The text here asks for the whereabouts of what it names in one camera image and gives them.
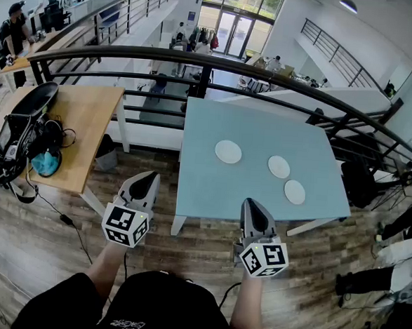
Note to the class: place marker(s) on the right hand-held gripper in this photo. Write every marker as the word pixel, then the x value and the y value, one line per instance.
pixel 257 230

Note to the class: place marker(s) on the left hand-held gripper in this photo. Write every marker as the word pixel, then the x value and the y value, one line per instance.
pixel 133 197

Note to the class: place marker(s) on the white round plate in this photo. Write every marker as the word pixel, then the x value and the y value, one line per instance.
pixel 294 192
pixel 279 166
pixel 228 151

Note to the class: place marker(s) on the person's left forearm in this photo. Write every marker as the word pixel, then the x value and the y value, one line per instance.
pixel 109 262

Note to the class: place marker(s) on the person's right forearm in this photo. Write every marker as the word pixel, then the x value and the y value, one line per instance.
pixel 249 304

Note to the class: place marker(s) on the grey bin with black bag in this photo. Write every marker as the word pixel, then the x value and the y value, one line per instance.
pixel 106 160

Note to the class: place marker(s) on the light blue table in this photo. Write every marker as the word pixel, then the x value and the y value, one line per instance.
pixel 218 192

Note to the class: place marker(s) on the wooden table with white legs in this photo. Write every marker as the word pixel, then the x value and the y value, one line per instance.
pixel 86 116

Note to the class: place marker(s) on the teal cloth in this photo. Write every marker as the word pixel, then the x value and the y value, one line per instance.
pixel 46 163

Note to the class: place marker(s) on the black chair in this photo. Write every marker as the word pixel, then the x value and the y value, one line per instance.
pixel 357 185

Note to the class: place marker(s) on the person's black printed t-shirt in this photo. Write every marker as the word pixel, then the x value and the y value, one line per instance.
pixel 164 308

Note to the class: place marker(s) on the black metal balcony railing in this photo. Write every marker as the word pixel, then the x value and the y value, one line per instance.
pixel 204 83

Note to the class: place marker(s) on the black oval tray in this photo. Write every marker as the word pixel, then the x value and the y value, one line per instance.
pixel 34 99

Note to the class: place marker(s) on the long wooden desk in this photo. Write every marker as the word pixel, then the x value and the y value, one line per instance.
pixel 49 40

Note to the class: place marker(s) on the glass entrance door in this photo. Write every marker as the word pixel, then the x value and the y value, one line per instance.
pixel 236 32

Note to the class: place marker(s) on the black stair railing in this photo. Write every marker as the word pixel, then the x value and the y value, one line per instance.
pixel 340 52

